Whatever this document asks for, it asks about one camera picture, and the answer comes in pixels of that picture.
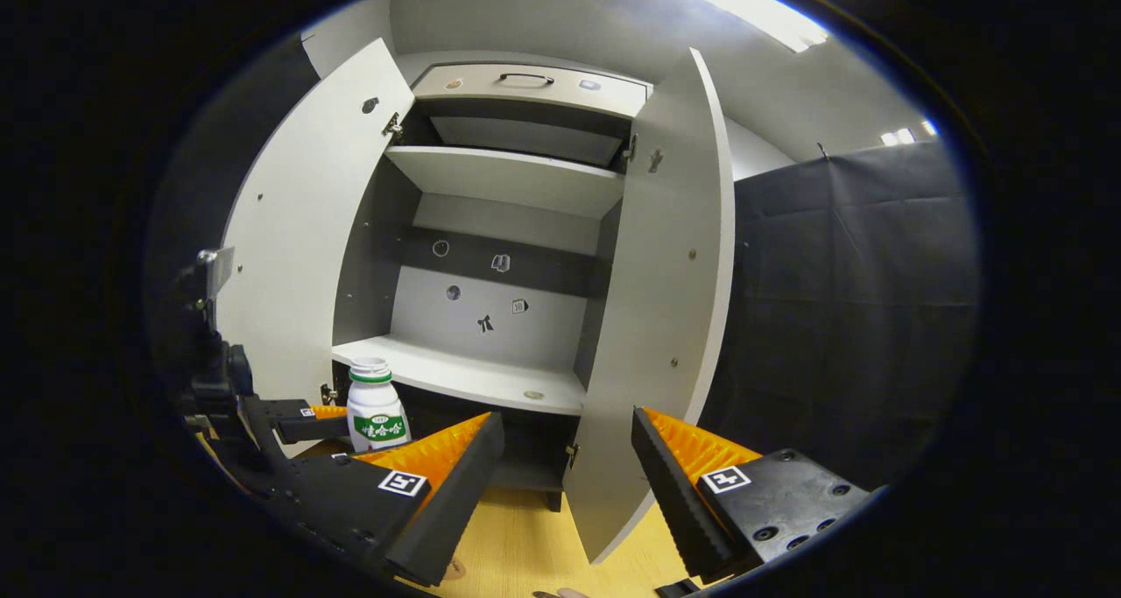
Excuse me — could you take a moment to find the small ceiling light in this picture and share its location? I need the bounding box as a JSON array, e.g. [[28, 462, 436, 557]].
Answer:
[[880, 118, 940, 148]]

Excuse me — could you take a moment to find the white cabinet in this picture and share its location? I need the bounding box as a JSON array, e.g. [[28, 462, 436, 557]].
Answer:
[[330, 62, 653, 513]]

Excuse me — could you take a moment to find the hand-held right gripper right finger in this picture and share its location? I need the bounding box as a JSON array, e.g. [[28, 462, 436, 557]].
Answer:
[[631, 407, 877, 581]]

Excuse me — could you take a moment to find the white bottle green cap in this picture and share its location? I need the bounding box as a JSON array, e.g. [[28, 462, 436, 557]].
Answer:
[[347, 357, 412, 455]]

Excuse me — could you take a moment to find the black backdrop cloth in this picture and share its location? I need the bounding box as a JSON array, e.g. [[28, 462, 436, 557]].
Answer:
[[145, 33, 980, 494]]

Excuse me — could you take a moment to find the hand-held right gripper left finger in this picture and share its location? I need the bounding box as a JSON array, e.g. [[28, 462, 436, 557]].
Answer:
[[263, 412, 506, 588]]

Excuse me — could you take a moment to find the white cabinet door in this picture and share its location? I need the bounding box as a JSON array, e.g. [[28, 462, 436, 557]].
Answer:
[[563, 48, 737, 566], [216, 38, 416, 406]]

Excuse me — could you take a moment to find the long ceiling light panel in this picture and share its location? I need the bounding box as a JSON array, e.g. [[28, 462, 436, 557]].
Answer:
[[624, 0, 831, 54]]

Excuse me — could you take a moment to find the white cabinet shelf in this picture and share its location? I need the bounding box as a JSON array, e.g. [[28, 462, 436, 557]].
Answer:
[[331, 335, 588, 417], [385, 145, 626, 221]]

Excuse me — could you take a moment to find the white cabinet drawer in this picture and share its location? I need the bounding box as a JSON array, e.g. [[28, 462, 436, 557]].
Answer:
[[412, 64, 653, 119]]

